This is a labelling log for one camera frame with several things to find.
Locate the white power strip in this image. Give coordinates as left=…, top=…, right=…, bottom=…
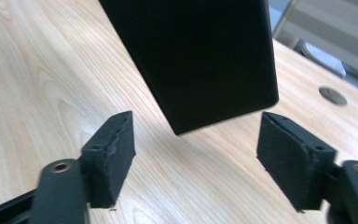
left=293, top=38, right=348, bottom=79

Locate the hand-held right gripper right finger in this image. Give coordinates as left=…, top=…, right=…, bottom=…
left=255, top=111, right=337, bottom=214

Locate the grey round cable grommet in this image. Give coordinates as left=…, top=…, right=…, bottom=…
left=318, top=86, right=349, bottom=107

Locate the black wallet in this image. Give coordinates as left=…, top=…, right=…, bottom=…
left=98, top=0, right=280, bottom=137

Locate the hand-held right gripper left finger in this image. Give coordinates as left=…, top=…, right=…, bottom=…
left=80, top=110, right=137, bottom=210

